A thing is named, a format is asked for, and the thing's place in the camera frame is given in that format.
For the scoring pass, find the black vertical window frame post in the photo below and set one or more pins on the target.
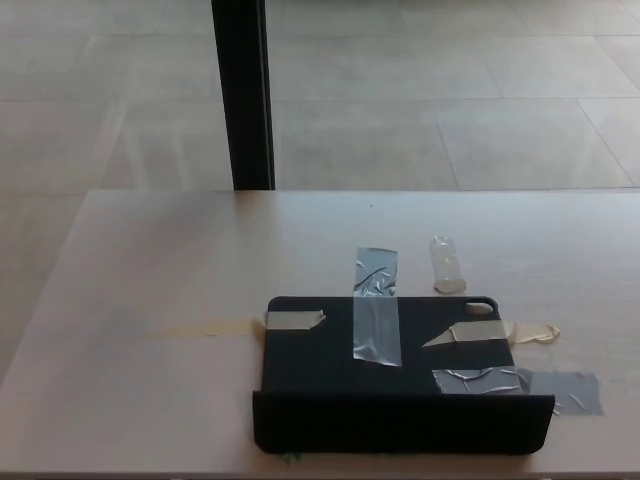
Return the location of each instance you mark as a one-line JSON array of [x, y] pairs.
[[242, 100]]

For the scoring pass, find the beige masking tape strip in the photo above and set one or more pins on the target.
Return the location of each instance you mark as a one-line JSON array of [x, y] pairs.
[[292, 320], [480, 330]]

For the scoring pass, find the black tray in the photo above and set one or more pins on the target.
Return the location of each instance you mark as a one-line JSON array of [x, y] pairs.
[[310, 360]]

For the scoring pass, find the wide grey duct tape strip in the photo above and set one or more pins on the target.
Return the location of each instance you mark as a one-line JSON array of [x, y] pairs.
[[560, 387]]

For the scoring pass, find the long grey duct tape strip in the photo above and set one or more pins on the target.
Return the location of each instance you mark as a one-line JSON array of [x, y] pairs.
[[376, 310]]

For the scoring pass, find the clear tape strip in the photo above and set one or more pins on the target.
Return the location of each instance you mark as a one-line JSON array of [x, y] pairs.
[[445, 265]]

